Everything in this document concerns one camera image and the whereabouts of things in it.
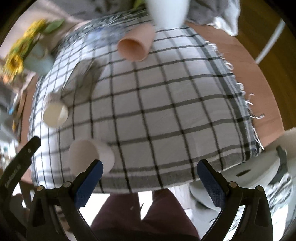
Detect white plastic cup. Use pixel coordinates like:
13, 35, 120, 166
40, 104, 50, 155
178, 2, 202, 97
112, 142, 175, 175
68, 139, 115, 176

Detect plaid paper cup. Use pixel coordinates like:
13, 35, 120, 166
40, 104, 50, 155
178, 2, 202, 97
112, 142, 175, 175
43, 92, 69, 128

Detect smoky grey glass cup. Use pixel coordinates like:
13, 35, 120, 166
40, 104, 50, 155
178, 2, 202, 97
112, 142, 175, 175
61, 58, 106, 107

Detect white round stool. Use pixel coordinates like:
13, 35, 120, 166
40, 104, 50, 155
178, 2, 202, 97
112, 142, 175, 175
189, 129, 296, 212

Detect maroon trousers leg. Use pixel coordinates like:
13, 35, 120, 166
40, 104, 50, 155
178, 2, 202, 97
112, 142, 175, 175
90, 189, 200, 240

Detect black white checked tablecloth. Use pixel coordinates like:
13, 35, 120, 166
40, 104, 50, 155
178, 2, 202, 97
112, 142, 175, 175
29, 11, 263, 193

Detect light blue ribbed vase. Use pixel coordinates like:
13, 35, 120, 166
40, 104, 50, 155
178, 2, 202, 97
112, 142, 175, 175
23, 42, 55, 76

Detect yellow sunflower bouquet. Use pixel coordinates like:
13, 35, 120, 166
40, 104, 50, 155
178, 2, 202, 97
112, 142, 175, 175
1, 19, 65, 82

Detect grey patterned blanket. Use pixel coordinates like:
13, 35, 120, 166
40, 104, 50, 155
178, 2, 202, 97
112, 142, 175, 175
66, 1, 241, 36

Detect clear plastic tumbler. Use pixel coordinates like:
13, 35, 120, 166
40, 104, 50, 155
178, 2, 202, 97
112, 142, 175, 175
82, 26, 125, 50

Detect white plant pot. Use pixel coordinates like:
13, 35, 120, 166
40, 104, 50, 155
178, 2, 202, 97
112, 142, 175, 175
144, 0, 190, 30

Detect white cable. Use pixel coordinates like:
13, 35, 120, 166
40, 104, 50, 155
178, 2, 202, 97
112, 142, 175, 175
254, 18, 286, 65

